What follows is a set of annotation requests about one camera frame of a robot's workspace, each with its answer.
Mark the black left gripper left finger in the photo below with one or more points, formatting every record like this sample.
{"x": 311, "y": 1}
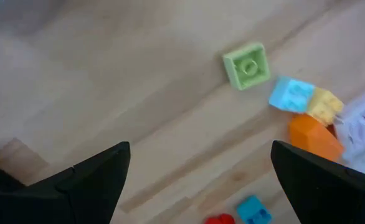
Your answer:
{"x": 61, "y": 202}

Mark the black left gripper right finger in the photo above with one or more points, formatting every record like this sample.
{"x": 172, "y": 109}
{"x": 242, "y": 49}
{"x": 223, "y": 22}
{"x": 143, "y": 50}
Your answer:
{"x": 325, "y": 199}

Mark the red large stud block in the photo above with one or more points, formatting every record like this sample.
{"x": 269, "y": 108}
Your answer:
{"x": 220, "y": 220}

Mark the small pale yellow brick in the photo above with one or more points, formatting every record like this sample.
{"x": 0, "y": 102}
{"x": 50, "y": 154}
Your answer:
{"x": 324, "y": 105}

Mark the orange large block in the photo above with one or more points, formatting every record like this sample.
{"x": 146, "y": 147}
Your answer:
{"x": 313, "y": 137}

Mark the small teal brick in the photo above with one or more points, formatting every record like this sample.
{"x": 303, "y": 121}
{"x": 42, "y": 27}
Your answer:
{"x": 252, "y": 211}

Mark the small mint brick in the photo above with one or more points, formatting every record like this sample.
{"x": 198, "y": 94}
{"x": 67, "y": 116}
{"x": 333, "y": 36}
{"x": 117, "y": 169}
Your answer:
{"x": 291, "y": 95}

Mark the small light green brick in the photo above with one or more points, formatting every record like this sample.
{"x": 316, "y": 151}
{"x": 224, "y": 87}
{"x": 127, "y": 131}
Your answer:
{"x": 246, "y": 67}

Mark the purple playing card deck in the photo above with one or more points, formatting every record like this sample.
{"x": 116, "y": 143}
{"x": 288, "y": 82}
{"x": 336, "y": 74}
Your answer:
{"x": 363, "y": 133}

